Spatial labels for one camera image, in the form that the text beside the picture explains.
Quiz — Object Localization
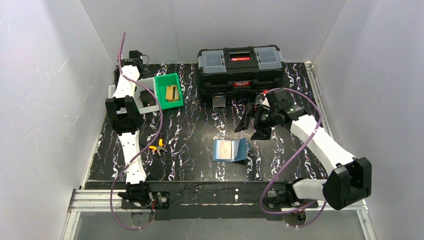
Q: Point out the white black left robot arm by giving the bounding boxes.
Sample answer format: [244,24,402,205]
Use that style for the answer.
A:
[105,50,153,208]

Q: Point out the white bin with patterned cards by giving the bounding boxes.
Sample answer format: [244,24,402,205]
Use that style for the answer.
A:
[108,84,116,99]

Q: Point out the blue leather card holder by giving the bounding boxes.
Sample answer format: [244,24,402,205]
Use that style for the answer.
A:
[212,138,251,162]

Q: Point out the green plastic bin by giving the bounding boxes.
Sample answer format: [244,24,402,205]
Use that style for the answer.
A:
[154,73,184,110]

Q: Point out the black card in white bin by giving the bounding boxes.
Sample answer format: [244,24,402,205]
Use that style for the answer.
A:
[138,90,157,108]

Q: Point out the gold card in green bin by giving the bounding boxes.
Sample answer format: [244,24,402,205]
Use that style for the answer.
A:
[165,85,180,102]

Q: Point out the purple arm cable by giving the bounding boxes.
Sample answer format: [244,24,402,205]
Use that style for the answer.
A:
[259,87,327,229]
[109,32,164,231]

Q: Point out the black toolbox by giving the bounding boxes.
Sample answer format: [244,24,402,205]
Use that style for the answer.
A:
[196,44,288,107]

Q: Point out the yellow black handled pliers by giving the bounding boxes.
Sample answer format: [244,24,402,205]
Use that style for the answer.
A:
[148,138,167,157]

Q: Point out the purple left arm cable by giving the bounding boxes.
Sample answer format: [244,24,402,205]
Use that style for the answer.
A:
[109,32,164,231]

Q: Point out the white bin with black card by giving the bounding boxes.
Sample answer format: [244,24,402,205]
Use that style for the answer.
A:
[134,77,159,114]

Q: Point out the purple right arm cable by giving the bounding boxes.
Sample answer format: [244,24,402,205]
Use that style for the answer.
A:
[259,87,327,229]

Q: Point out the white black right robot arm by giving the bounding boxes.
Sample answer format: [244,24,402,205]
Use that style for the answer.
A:
[234,87,372,215]

